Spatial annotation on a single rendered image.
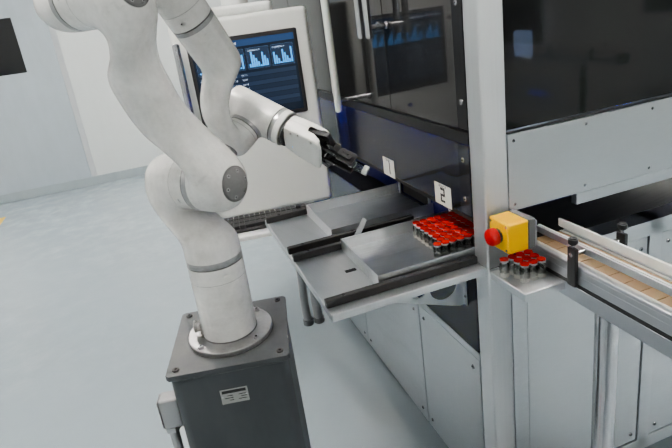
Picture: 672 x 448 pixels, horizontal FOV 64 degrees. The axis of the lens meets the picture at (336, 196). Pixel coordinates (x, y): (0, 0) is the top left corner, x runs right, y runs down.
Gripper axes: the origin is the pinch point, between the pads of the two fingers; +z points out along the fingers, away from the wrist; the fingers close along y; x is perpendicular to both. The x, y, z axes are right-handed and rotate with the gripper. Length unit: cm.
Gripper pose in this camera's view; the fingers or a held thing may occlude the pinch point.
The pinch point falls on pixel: (346, 160)
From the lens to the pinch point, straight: 120.1
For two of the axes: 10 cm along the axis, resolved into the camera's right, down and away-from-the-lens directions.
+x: 5.3, -7.4, 4.1
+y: 0.1, -4.9, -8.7
